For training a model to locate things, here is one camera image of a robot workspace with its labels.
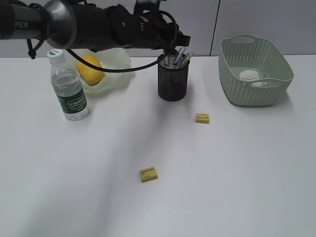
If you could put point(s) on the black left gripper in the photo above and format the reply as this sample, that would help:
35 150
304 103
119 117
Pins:
162 25

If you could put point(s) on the blue and white pen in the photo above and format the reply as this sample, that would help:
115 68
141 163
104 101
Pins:
178 58

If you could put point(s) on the beige grip pen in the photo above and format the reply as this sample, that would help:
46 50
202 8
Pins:
186 59

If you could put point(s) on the yellow mango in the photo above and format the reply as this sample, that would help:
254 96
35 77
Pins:
91 76

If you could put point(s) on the yellow eraser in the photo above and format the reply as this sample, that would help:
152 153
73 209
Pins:
202 118

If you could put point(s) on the white waste paper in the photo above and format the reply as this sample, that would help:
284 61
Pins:
252 76

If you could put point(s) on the clear water bottle green label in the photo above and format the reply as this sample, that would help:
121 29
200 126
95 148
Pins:
67 86

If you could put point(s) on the grey and white pen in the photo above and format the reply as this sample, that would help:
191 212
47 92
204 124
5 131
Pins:
168 61

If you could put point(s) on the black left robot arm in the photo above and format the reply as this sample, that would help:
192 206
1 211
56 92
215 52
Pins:
78 24

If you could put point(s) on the pale green wavy plate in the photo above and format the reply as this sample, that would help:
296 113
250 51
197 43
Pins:
116 59

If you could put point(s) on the black mesh pen holder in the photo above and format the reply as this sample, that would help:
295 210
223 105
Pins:
172 82

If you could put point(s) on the green woven plastic basket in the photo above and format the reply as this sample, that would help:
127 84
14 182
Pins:
246 52

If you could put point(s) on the yellow eraser front label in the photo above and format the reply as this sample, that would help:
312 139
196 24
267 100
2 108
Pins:
148 174

